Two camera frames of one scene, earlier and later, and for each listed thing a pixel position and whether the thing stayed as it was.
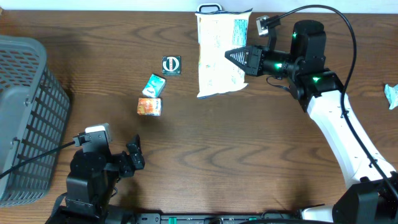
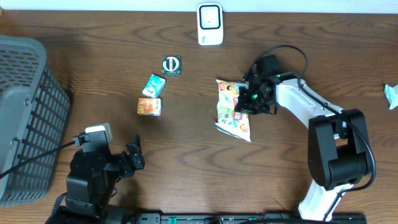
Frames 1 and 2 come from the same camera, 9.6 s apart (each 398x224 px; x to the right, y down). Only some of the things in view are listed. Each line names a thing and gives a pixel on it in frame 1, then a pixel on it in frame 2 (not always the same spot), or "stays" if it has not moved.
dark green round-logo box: (171, 65) stays
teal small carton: (154, 86) stays
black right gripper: (253, 58) → (241, 104)
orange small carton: (149, 106) stays
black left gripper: (137, 160) stays
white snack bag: (219, 32) → (236, 123)
